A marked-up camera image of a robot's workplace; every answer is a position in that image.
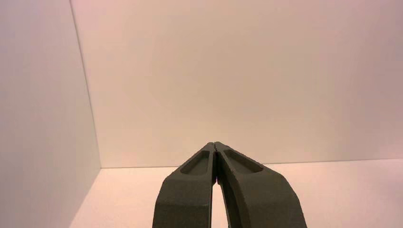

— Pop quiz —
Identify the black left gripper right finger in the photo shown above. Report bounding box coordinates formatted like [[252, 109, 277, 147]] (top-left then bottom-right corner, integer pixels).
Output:
[[214, 142, 308, 228]]

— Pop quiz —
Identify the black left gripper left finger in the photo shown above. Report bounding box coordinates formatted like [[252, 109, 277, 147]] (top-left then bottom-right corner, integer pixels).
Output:
[[152, 142, 217, 228]]

